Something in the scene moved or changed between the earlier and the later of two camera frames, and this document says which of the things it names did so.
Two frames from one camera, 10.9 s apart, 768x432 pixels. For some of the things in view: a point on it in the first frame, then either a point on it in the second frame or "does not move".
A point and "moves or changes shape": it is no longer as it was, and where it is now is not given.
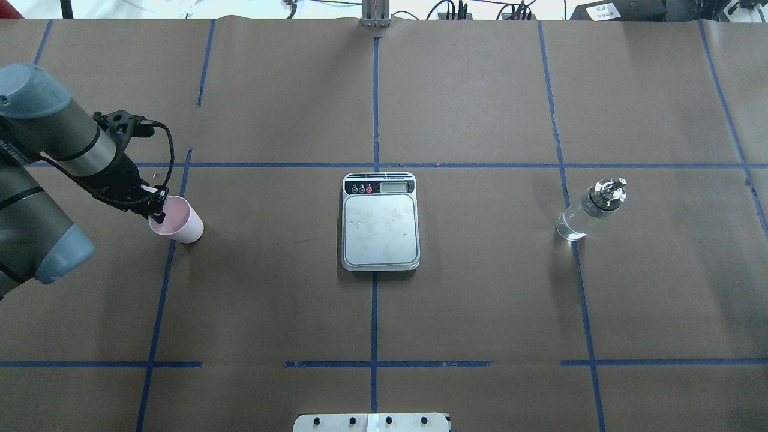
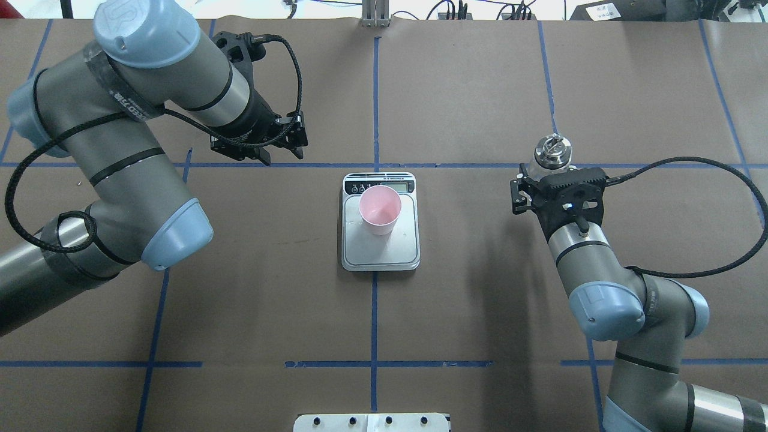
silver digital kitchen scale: [380, 222] does not move
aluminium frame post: [375, 13] does not move
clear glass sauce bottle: [604, 195] moves or changes shape
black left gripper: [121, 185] → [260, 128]
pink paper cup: [182, 222] moves or changes shape
